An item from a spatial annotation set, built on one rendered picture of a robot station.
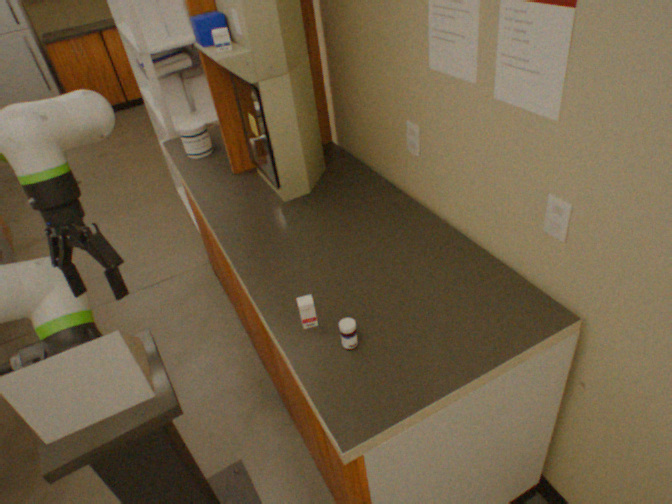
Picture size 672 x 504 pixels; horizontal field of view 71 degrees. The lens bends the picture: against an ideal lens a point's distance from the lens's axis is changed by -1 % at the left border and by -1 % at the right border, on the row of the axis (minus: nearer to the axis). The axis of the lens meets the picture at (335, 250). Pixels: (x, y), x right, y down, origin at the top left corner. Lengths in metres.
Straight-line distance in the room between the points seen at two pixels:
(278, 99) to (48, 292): 0.95
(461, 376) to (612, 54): 0.75
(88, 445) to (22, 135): 0.71
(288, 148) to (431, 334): 0.89
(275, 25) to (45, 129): 0.89
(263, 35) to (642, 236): 1.21
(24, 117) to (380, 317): 0.92
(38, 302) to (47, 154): 0.38
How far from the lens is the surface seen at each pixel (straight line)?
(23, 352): 1.30
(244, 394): 2.46
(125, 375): 1.26
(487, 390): 1.27
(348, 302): 1.38
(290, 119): 1.77
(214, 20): 1.84
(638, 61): 1.10
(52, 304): 1.28
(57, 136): 1.06
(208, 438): 2.38
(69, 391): 1.27
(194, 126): 2.40
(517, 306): 1.38
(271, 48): 1.70
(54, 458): 1.35
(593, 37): 1.15
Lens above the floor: 1.89
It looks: 37 degrees down
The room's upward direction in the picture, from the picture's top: 9 degrees counter-clockwise
